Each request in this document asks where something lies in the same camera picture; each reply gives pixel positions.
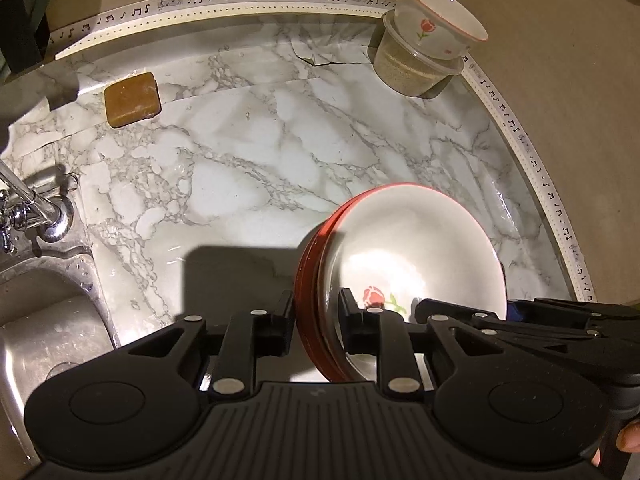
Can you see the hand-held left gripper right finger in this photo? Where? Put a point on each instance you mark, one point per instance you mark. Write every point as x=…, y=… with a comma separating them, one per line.
x=350, y=325

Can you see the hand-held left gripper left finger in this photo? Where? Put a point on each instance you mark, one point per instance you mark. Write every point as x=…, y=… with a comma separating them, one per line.
x=280, y=330

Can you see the person's right hand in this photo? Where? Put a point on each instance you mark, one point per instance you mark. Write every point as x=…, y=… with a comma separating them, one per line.
x=631, y=437

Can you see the chrome gooseneck faucet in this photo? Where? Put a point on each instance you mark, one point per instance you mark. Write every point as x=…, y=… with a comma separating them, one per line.
x=50, y=210

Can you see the music note trim strip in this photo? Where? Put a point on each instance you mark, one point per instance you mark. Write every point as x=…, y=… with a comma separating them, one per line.
x=200, y=2

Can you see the brown soap bar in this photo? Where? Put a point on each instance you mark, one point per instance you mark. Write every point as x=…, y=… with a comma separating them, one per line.
x=132, y=100

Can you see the clear plastic container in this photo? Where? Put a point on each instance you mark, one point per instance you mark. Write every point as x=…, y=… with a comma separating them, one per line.
x=405, y=70

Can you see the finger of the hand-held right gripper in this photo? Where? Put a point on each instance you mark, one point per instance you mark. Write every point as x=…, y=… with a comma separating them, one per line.
x=525, y=332
x=560, y=310

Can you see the rose print white bowl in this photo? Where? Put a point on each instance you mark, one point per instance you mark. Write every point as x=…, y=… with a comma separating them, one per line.
x=435, y=5

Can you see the red-rimmed white bowl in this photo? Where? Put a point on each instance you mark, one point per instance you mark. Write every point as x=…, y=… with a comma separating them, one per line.
x=415, y=250

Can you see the black lid rack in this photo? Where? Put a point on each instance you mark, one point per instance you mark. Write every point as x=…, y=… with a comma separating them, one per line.
x=20, y=30

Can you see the stainless steel sink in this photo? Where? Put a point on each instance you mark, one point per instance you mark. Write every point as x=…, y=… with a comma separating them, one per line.
x=40, y=320

